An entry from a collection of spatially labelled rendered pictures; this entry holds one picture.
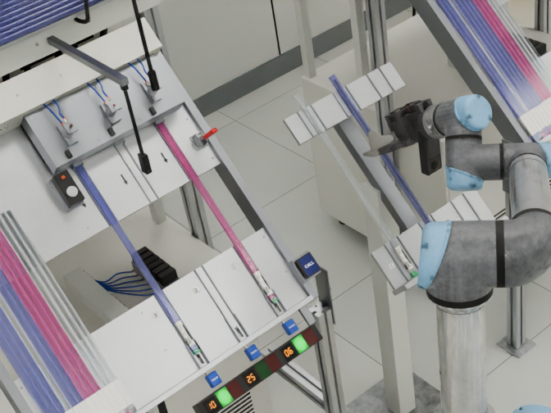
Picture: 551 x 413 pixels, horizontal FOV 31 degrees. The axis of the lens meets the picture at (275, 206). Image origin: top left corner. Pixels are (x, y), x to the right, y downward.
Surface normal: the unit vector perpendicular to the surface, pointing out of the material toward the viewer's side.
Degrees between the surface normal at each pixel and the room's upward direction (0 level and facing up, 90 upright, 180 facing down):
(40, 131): 45
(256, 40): 90
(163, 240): 0
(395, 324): 90
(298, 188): 0
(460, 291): 81
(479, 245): 36
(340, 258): 0
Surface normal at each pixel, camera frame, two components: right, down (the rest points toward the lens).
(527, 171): -0.19, -0.89
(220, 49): 0.63, 0.38
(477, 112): 0.46, -0.08
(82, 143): 0.34, -0.29
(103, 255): -0.15, -0.80
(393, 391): -0.77, 0.46
